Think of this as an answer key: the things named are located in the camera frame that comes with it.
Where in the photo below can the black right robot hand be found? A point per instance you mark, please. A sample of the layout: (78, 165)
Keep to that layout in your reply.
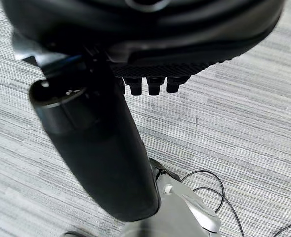
(95, 148)

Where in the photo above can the dark robot foot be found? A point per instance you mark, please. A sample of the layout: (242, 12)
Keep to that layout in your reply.
(163, 169)

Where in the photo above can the silver robot leg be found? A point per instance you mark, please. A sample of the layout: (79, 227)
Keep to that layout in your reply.
(184, 212)

